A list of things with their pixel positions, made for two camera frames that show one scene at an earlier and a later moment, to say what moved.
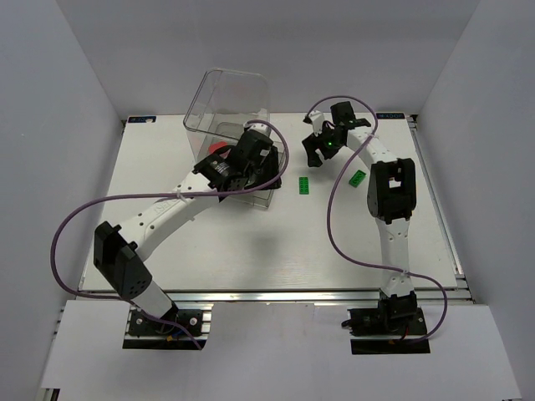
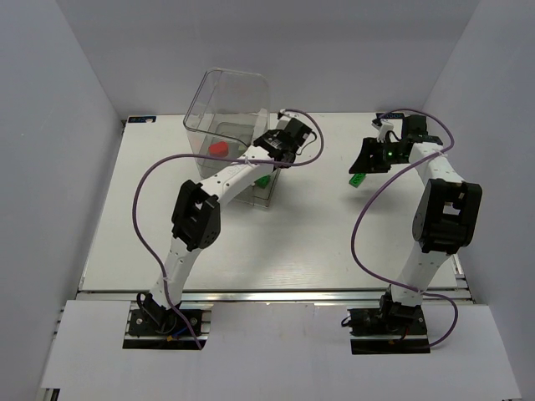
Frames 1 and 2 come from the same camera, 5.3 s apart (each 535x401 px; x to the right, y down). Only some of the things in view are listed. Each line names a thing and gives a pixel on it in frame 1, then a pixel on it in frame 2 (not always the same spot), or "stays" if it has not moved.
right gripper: x=318 y=144 → x=372 y=154
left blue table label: x=141 y=119 stays
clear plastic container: x=226 y=101 stays
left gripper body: x=268 y=165 → x=272 y=140
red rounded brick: x=215 y=145 stays
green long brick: x=357 y=178 stays
